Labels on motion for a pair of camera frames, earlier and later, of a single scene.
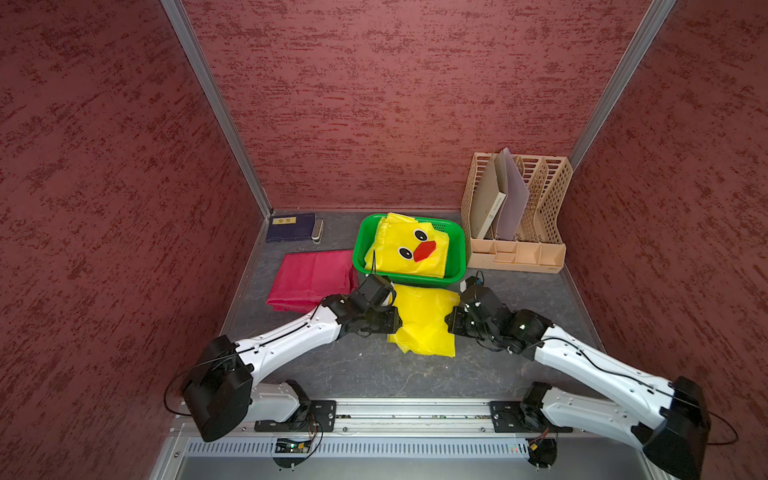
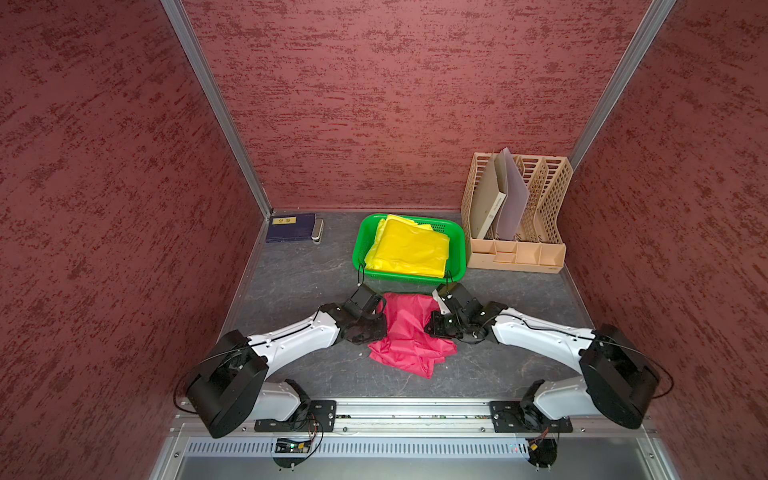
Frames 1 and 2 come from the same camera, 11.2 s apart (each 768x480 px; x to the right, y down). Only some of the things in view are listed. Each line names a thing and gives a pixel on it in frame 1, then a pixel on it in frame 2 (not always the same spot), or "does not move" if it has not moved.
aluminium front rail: [404, 440] does not move
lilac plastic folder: [516, 203] does not move
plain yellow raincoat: [423, 329] -> [403, 246]
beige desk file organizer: [536, 246] does not move
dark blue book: [291, 228] does not move
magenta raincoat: [305, 279] -> [405, 342]
